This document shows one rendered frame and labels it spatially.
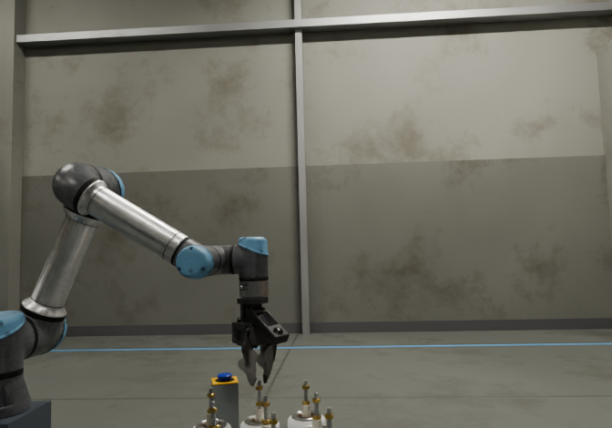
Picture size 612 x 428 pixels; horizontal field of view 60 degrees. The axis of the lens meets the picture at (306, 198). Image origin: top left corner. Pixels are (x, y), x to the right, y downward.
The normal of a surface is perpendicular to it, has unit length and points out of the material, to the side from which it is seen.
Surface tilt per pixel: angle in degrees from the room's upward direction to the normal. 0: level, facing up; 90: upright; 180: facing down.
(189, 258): 90
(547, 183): 90
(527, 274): 90
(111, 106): 90
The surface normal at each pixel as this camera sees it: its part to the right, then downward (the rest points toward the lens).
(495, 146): -0.07, -0.08
